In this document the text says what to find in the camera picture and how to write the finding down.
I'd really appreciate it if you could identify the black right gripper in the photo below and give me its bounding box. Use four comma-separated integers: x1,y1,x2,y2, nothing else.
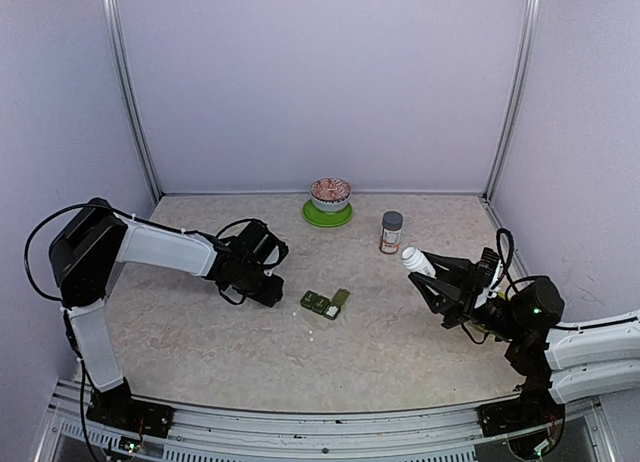
410,254,524,343

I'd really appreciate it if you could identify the small white pill bottle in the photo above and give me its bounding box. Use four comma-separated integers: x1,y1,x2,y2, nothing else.
401,246,436,278

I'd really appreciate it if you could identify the green pill organizer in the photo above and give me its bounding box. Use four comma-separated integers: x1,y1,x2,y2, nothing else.
300,288,350,320

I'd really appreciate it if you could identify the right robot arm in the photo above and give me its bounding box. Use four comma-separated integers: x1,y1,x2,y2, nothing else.
401,228,639,426

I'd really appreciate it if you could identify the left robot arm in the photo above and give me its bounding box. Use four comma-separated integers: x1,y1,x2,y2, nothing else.
23,197,289,427

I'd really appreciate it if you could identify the amber bottle grey cap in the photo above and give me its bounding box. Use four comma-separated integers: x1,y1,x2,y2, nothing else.
379,211,404,254

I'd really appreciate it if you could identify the green plate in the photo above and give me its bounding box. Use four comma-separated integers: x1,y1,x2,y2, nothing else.
302,200,353,228

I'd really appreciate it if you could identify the red patterned white bowl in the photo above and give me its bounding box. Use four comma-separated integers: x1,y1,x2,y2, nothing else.
310,177,351,213

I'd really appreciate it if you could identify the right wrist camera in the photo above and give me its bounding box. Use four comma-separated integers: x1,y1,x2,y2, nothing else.
476,247,504,298

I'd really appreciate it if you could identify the front aluminium rail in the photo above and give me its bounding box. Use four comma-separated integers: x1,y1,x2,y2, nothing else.
34,380,620,461

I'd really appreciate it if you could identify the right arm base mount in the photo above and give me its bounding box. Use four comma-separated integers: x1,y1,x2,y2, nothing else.
477,388,566,437

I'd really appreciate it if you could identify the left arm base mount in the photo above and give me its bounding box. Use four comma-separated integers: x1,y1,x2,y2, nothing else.
86,393,174,438

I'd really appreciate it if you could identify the right aluminium frame post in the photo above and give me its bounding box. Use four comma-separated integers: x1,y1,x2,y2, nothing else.
483,0,541,205

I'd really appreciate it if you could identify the aluminium frame post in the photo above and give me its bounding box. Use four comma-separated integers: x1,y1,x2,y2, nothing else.
102,0,164,205
483,0,541,205

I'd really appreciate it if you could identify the left aluminium frame post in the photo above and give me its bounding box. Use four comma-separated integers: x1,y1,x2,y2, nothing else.
102,0,164,205

